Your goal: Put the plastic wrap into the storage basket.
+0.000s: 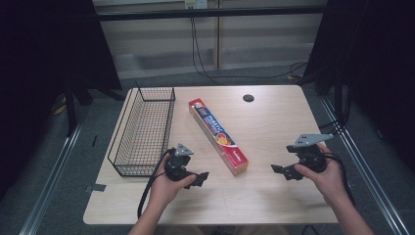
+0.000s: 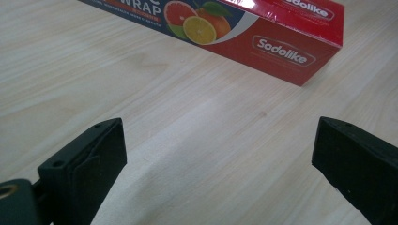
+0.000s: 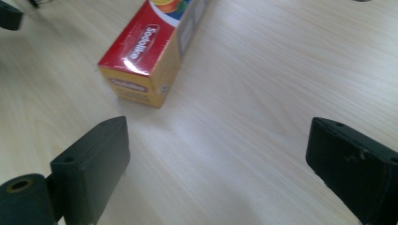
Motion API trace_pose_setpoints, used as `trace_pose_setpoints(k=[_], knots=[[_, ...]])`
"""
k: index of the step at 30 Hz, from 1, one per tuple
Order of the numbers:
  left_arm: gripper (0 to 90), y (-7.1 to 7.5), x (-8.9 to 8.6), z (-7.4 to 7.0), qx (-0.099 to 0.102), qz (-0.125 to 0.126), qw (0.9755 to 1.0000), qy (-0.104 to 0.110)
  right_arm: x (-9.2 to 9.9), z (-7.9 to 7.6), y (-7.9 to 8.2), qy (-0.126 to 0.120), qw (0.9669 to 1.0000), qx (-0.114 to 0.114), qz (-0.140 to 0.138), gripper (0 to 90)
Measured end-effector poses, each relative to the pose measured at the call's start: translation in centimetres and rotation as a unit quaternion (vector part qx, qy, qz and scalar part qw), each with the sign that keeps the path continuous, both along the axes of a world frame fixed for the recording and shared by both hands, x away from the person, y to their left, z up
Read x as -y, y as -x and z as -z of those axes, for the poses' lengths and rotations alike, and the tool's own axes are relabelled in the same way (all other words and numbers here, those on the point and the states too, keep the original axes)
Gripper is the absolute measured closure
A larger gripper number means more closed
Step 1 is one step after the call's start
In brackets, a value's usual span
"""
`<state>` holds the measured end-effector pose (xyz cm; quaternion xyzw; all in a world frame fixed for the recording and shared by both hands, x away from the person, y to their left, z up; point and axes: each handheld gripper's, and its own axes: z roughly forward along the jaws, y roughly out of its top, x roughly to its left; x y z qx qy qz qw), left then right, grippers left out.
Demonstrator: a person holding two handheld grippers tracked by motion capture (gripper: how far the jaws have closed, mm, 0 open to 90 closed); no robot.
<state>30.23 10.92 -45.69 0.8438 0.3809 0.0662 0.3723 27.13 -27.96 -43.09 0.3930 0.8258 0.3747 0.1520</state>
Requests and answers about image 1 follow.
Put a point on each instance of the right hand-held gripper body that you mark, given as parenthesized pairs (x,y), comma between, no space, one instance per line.
(311,158)

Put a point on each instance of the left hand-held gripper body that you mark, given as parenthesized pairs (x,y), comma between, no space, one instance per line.
(176,168)

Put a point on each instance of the long red plastic wrap box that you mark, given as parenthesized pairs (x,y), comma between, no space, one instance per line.
(217,135)

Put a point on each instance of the person's left hand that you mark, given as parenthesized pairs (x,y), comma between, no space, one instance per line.
(164,189)

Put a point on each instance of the person's right hand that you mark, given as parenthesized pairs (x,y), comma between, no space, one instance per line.
(328,182)

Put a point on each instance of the black metal stand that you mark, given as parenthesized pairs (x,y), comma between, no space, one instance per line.
(70,107)
(339,101)

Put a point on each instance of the round black table grommet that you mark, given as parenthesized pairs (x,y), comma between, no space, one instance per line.
(248,98)

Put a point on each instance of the grey tape strip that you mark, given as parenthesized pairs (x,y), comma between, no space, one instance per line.
(96,188)

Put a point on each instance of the black curtain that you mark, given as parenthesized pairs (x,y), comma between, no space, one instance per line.
(375,65)
(49,49)

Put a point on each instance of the black horizontal bar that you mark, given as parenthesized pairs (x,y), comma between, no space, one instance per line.
(208,13)

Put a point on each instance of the metal floor rail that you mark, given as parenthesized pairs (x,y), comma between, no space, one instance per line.
(368,169)
(49,186)

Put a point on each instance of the white wall power outlet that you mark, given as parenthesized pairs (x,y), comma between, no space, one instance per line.
(195,4)

